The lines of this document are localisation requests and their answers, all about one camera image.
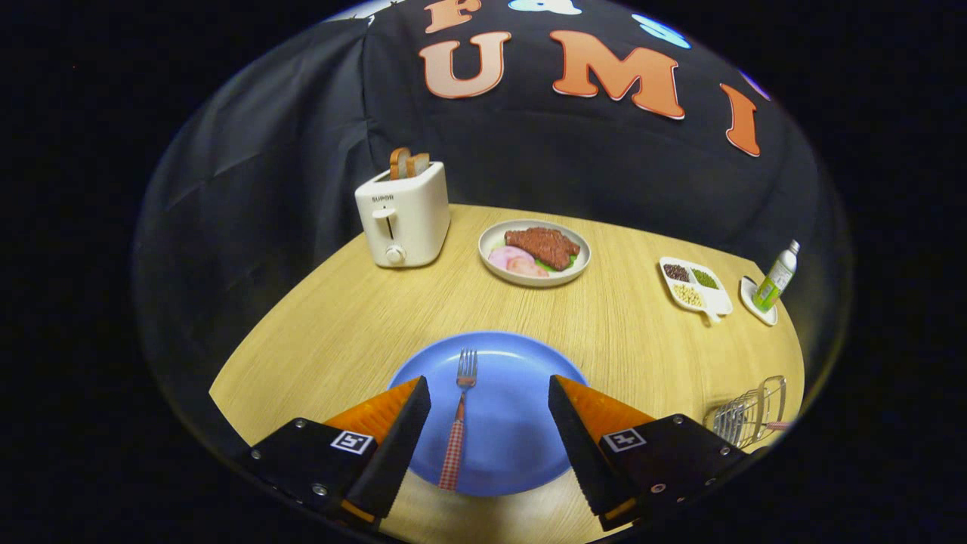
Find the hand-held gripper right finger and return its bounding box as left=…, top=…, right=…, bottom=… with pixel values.
left=548, top=375, right=749, bottom=532

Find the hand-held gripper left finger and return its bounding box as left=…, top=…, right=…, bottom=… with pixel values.
left=240, top=376, right=432, bottom=530

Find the fork with red checked handle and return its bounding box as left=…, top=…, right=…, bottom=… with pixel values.
left=439, top=348, right=479, bottom=492

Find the blue round plate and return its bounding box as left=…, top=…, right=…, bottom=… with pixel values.
left=387, top=331, right=590, bottom=497

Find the white divided dish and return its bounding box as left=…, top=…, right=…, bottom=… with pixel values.
left=659, top=256, right=734, bottom=324

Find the brown steak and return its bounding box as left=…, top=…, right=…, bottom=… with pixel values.
left=525, top=227, right=581, bottom=271

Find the cream white toaster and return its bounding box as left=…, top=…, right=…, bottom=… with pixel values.
left=355, top=161, right=452, bottom=268

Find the white square coaster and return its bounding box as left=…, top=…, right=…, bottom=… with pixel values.
left=740, top=276, right=779, bottom=326

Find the white round food plate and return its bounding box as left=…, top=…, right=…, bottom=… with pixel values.
left=478, top=219, right=592, bottom=288

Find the silver bottle with green label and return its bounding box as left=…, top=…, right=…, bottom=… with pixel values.
left=752, top=240, right=800, bottom=313

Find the metal wire cutlery tray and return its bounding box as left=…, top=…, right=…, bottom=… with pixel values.
left=703, top=376, right=788, bottom=450

